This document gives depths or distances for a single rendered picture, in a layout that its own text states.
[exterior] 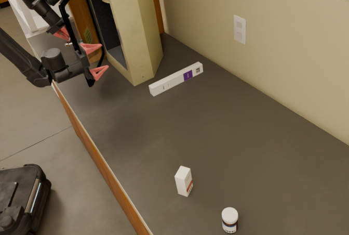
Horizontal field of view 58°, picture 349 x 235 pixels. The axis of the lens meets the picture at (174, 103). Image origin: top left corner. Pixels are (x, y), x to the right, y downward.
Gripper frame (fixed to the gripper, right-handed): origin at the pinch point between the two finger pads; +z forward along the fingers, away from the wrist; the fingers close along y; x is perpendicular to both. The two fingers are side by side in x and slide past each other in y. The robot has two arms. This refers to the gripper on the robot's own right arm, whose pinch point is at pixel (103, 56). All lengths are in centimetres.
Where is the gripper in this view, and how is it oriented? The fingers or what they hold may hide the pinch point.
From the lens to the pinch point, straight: 127.5
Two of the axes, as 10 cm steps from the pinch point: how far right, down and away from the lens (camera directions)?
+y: -1.3, -7.6, -6.4
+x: -5.4, -4.8, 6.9
